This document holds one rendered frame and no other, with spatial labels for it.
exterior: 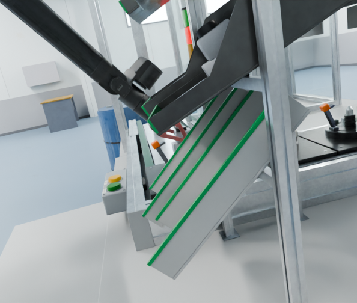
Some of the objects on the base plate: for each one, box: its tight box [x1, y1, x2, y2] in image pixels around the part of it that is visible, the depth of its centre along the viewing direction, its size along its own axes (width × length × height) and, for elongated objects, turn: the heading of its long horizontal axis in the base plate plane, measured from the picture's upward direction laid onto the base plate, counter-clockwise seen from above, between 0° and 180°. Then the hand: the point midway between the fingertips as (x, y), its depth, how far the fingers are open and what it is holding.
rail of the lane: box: [126, 135, 155, 251], centre depth 117 cm, size 6×89×11 cm, turn 42°
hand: (181, 135), depth 88 cm, fingers open, 9 cm apart
